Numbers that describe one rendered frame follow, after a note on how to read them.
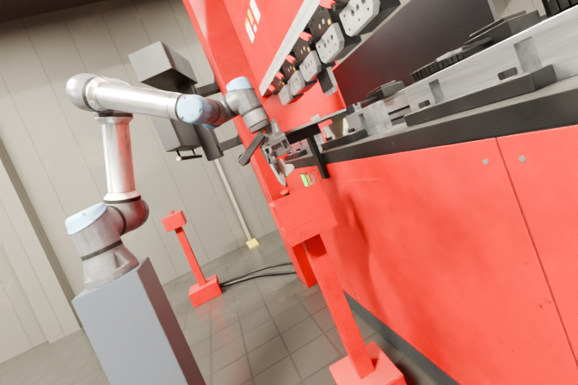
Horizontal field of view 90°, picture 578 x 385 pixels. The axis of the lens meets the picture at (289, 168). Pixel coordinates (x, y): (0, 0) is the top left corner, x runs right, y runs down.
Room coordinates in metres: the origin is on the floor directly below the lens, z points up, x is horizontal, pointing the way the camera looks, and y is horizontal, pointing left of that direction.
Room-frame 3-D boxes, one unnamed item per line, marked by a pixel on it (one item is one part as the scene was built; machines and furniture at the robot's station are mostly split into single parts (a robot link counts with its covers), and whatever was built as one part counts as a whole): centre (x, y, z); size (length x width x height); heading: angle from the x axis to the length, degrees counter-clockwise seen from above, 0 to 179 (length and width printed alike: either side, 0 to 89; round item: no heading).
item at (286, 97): (1.60, -0.16, 1.26); 0.15 x 0.09 x 0.17; 15
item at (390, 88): (1.22, -0.43, 1.01); 0.26 x 0.12 x 0.05; 105
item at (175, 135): (2.23, 0.67, 1.42); 0.45 x 0.12 x 0.36; 175
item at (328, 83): (1.19, -0.28, 1.13); 0.10 x 0.02 x 0.10; 15
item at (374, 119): (1.14, -0.29, 0.92); 0.39 x 0.06 x 0.10; 15
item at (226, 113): (0.92, 0.15, 1.13); 0.11 x 0.11 x 0.08; 78
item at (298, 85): (1.41, -0.22, 1.26); 0.15 x 0.09 x 0.17; 15
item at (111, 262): (0.91, 0.64, 0.82); 0.15 x 0.15 x 0.10
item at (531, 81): (0.59, -0.38, 0.89); 0.30 x 0.05 x 0.03; 15
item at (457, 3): (1.55, -0.71, 1.12); 1.13 x 0.02 x 0.44; 15
